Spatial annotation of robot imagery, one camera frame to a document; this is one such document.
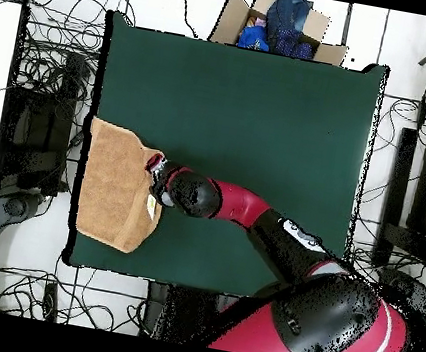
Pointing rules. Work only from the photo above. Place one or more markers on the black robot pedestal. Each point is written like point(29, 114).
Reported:
point(184, 317)

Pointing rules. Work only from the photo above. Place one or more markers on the bright blue garment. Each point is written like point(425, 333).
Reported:
point(253, 37)

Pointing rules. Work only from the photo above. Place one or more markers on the orange terry towel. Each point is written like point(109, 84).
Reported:
point(113, 187)

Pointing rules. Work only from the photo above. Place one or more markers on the brown cardboard box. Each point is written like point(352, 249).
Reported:
point(232, 21)

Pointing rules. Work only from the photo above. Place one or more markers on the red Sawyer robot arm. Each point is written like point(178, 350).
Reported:
point(248, 206)

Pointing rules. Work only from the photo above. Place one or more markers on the pink garment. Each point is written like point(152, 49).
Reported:
point(260, 22)

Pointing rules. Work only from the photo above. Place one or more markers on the black equipment stand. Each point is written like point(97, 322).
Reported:
point(39, 125)

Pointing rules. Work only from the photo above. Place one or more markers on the grey round base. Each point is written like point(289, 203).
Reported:
point(14, 207)

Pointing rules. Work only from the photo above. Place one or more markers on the dark green table cloth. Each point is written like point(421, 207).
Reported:
point(245, 129)

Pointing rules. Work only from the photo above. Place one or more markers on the black power strip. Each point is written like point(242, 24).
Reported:
point(50, 301)

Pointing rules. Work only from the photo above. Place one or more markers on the blue denim garment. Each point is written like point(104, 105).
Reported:
point(290, 11)

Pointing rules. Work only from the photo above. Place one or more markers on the dark navy garment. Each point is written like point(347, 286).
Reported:
point(294, 47)

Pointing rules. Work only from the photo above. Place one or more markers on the black wheeled base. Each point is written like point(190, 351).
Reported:
point(408, 289)

